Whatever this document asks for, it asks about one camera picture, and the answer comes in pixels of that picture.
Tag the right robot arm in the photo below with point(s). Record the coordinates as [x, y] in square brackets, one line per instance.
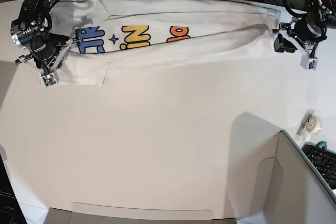
[32, 31]

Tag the white printed t-shirt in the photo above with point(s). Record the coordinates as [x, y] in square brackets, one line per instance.
[118, 37]

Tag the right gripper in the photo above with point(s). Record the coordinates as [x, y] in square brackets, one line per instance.
[46, 53]

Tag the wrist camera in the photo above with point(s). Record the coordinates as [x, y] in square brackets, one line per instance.
[49, 79]
[309, 63]

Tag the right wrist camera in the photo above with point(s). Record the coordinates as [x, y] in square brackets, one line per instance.
[49, 79]

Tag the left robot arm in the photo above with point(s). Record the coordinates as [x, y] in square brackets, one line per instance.
[321, 11]

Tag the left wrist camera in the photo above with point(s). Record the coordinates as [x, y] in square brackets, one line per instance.
[309, 63]

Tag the clear tape dispenser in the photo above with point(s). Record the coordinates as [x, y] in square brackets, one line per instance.
[310, 125]

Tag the grey flat panel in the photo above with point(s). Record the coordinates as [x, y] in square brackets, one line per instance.
[7, 72]

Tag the black keyboard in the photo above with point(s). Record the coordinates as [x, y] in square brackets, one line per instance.
[323, 161]

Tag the green tape roll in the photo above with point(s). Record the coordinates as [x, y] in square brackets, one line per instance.
[322, 145]

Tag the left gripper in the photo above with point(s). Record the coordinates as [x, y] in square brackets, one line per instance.
[301, 34]

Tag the grey cardboard box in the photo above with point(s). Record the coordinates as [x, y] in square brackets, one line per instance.
[288, 189]

